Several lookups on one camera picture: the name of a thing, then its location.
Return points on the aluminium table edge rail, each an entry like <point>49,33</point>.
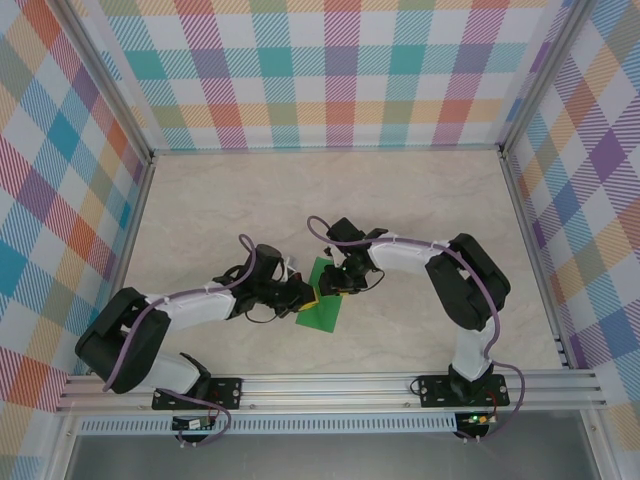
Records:
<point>125,265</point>
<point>537,260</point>

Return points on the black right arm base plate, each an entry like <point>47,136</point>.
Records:
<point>435,397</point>

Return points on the grey metal panel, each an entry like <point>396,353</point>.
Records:
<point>325,457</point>

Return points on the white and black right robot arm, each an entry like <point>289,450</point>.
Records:
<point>400,257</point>

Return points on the aluminium frame post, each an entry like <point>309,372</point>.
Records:
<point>545,75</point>
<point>107,75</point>

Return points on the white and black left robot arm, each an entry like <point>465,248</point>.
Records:
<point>195,307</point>

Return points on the aluminium mounting rail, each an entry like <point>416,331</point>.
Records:
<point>325,392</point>

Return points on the green paper sheet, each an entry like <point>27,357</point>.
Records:
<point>325,317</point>

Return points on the small green circuit board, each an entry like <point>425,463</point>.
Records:
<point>192,424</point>
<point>478,419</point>

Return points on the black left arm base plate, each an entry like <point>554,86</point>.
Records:
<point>230,392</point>

